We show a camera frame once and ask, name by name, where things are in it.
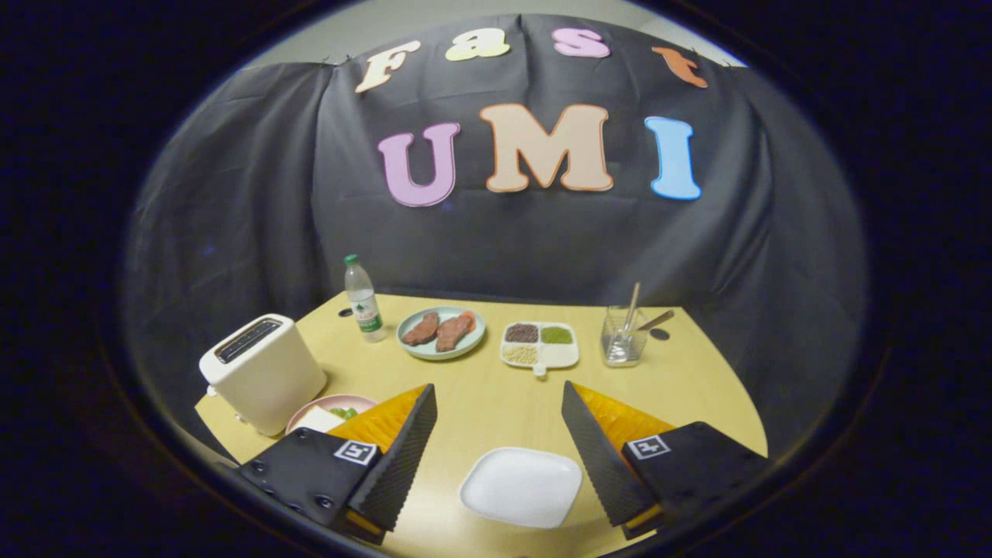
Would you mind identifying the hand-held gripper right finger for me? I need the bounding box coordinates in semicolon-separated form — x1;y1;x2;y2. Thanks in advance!
560;379;776;541

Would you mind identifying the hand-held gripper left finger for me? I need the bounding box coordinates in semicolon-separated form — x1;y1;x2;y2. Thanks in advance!
235;383;439;546

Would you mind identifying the pink round plate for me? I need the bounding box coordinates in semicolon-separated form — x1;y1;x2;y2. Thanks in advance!
284;394;378;436

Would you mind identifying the white square plate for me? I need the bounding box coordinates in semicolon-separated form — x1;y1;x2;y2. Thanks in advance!
459;446;584;530

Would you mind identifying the white bread slice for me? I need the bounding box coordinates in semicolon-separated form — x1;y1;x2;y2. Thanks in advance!
293;407;346;433

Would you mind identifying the white divided grain dish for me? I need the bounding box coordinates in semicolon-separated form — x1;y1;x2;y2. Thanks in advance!
500;322;580;377

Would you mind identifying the clear glass cup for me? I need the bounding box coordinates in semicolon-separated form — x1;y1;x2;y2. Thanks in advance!
601;305;649;368

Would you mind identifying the pale green round plate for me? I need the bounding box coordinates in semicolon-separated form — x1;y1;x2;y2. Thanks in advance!
396;305;487;361

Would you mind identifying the brown meat slice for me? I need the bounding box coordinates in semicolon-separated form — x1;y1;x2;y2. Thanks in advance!
401;312;440;346

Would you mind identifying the reddish meat slice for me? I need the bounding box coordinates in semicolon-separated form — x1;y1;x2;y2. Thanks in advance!
435;311;475;353

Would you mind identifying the white toaster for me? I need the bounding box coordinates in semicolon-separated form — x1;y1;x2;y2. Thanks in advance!
198;313;328;437

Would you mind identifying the clear plastic water bottle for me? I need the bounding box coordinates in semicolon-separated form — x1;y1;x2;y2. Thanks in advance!
343;254;387;343

